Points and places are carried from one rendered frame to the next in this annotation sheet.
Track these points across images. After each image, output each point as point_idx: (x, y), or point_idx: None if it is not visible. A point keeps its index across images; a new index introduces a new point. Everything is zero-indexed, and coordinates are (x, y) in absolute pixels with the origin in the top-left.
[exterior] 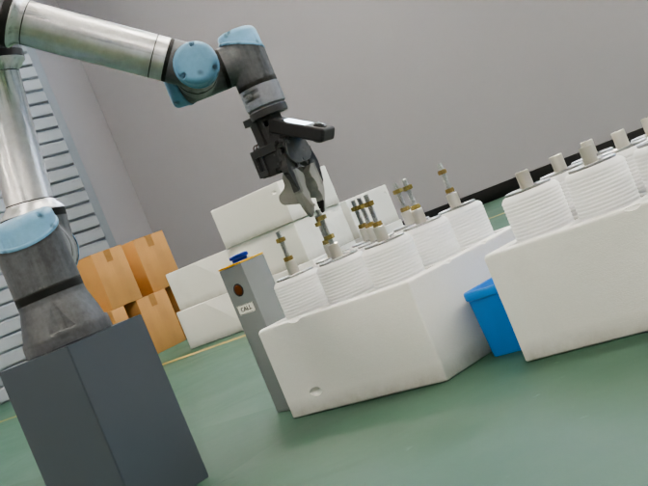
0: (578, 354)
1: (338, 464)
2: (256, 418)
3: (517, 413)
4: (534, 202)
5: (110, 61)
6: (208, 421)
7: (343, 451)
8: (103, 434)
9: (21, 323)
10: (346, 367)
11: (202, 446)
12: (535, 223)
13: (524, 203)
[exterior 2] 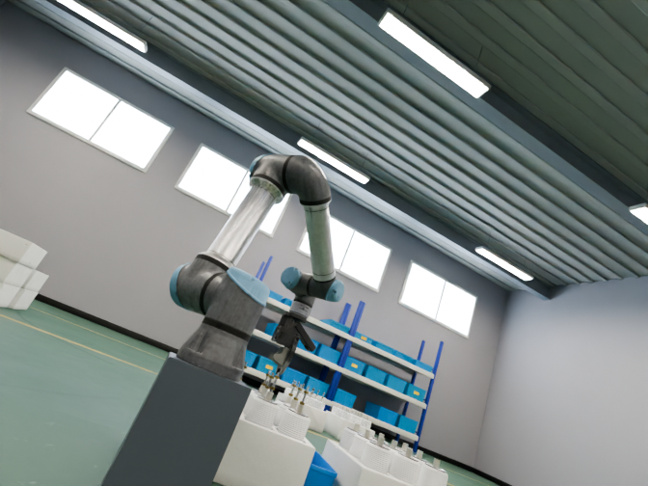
0: None
1: None
2: (115, 436)
3: None
4: (389, 457)
5: (322, 256)
6: (43, 400)
7: None
8: (218, 467)
9: (211, 338)
10: (241, 464)
11: (91, 444)
12: (384, 467)
13: (386, 455)
